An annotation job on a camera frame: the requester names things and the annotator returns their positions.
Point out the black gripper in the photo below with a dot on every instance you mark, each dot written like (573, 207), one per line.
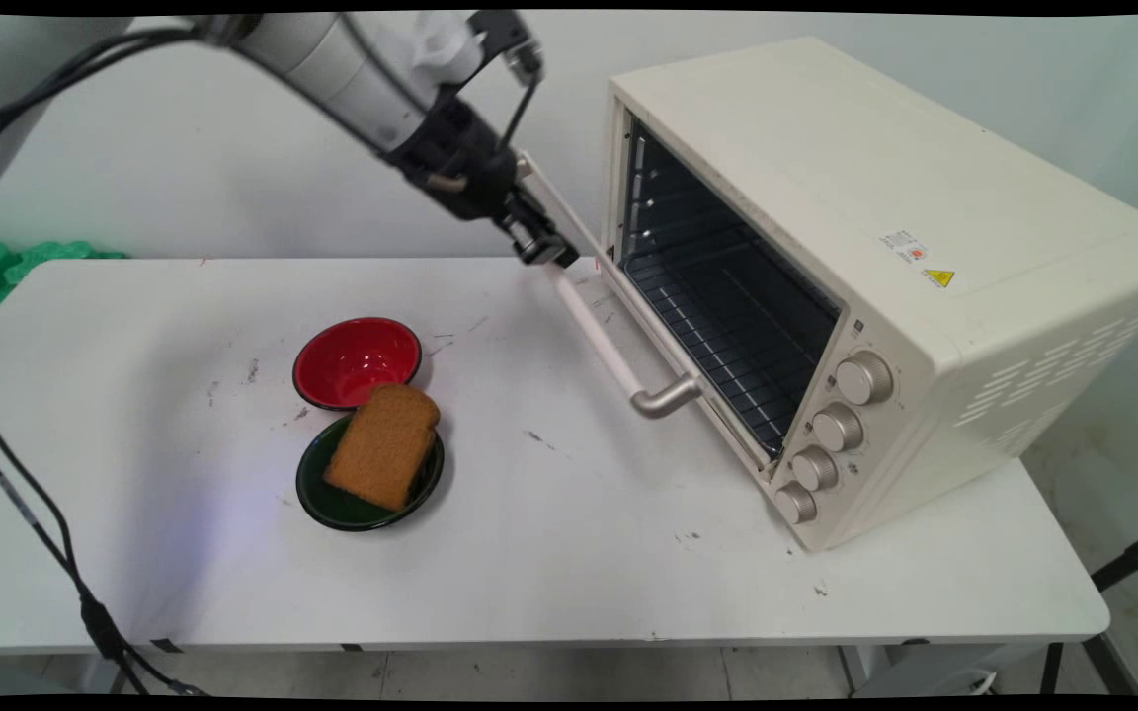
(455, 158)

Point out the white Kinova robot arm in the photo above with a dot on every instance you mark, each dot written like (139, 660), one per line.
(332, 69)

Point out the red bowl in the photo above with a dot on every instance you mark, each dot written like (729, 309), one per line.
(357, 360)

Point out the brown bread slice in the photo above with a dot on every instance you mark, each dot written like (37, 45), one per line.
(384, 444)

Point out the dark green plate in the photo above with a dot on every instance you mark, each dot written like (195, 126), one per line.
(340, 499)

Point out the large silver oven knob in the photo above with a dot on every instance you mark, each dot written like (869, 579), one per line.
(864, 377)

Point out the white label sticker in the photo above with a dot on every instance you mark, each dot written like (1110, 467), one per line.
(905, 247)

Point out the cream toaster oven body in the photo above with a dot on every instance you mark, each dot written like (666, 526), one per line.
(925, 247)

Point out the yellow warning sticker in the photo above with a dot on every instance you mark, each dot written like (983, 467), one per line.
(938, 278)

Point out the green foam block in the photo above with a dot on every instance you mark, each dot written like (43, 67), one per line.
(26, 262)

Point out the black tripod stand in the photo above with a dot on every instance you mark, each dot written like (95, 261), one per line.
(1127, 568)

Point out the white grey wrist camera box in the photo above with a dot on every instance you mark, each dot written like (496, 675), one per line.
(510, 44)

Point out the white table leg frame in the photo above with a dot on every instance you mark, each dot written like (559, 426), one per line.
(925, 671)

